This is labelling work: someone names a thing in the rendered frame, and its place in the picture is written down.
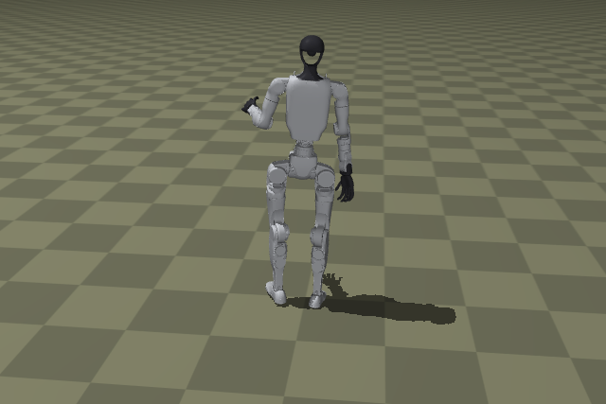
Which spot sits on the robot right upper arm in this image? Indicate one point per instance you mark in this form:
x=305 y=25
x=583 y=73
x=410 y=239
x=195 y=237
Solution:
x=340 y=92

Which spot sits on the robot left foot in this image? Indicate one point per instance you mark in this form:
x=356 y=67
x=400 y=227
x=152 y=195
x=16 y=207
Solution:
x=279 y=296

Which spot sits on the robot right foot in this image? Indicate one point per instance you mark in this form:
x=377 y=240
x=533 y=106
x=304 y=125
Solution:
x=316 y=300

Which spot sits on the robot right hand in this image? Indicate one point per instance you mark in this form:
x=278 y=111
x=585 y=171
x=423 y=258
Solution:
x=347 y=185

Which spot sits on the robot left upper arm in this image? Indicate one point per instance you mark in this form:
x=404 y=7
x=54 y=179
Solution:
x=276 y=88

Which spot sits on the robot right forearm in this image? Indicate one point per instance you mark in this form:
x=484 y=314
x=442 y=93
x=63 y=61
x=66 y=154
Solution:
x=344 y=151

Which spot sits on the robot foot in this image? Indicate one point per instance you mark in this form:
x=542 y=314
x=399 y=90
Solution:
x=279 y=296
x=316 y=300

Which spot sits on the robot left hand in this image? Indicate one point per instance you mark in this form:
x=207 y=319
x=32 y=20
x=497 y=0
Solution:
x=249 y=103

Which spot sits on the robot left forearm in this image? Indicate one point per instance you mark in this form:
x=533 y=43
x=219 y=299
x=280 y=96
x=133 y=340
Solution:
x=255 y=114

